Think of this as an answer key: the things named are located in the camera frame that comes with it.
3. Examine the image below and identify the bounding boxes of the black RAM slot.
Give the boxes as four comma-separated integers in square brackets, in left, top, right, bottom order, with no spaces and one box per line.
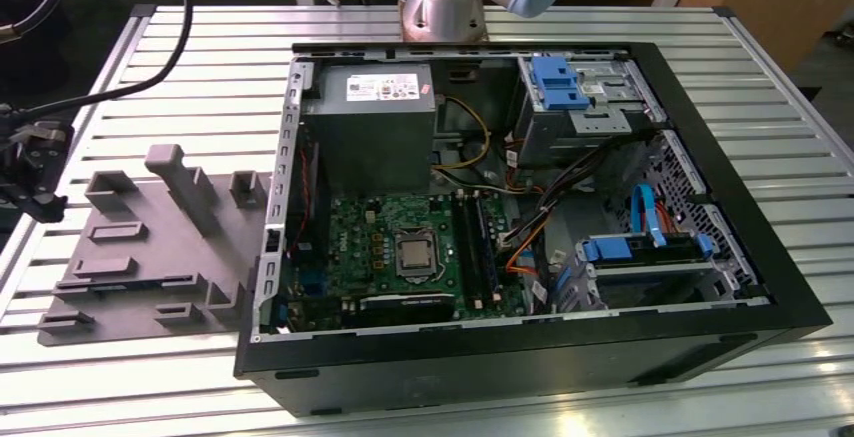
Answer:
[467,191,493,306]
[451,190,476,311]
[459,190,484,309]

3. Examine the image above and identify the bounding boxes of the grey parts rack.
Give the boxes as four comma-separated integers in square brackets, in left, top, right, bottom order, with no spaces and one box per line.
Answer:
[36,142,274,348]

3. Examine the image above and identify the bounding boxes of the green motherboard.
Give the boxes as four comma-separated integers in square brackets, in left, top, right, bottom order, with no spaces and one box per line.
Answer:
[282,190,535,332]

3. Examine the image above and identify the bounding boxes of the grey power supply unit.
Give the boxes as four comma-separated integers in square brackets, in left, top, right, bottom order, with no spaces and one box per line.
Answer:
[298,60,440,199]

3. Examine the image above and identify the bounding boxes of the silver CPU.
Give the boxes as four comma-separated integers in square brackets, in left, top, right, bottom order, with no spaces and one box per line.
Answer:
[397,240,436,269]

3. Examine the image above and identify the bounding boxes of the black graphics card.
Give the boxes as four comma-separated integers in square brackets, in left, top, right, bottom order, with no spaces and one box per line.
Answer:
[340,290,460,329]

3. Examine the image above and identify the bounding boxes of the black PC case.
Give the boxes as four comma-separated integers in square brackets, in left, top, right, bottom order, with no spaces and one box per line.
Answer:
[230,40,835,418]

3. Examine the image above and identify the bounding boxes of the silver metal drive cage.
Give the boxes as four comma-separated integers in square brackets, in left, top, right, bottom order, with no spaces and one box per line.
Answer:
[513,52,669,169]

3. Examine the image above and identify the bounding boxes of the hard disk in blue carrier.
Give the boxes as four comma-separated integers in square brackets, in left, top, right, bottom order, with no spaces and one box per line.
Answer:
[575,234,715,272]

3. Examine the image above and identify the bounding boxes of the silver metal disk bay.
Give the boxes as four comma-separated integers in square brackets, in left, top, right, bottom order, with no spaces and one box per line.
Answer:
[556,255,770,321]

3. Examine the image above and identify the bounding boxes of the brown wooden cabinet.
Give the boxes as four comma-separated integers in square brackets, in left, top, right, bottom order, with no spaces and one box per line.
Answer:
[676,0,854,76]

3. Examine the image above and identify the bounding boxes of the black chair base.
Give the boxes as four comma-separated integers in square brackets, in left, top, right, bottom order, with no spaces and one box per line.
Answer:
[823,19,854,51]

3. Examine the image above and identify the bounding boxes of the wire locking lever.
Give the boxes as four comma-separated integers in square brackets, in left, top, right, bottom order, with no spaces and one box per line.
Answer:
[433,234,449,283]

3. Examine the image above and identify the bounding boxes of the black and white wires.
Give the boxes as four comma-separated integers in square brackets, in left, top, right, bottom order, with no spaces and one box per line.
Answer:
[431,165,545,197]

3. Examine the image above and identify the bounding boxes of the yellow and black wires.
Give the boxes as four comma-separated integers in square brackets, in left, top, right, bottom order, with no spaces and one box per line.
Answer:
[431,95,493,174]

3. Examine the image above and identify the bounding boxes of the red and black wires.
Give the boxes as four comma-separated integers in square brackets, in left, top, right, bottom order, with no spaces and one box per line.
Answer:
[500,129,535,196]

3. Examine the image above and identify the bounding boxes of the orange and red wires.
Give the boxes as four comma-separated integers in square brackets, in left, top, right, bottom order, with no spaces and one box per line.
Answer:
[500,214,556,277]

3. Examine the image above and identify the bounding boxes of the blue plastic drive bracket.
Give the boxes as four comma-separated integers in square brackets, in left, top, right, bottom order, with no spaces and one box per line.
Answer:
[531,55,593,112]

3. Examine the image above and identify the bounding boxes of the black cable bundle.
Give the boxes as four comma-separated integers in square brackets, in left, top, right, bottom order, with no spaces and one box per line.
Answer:
[496,129,659,251]

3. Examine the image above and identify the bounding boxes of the blue SATA cable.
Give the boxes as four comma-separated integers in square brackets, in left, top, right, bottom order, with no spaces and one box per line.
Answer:
[551,262,579,311]
[628,183,669,249]

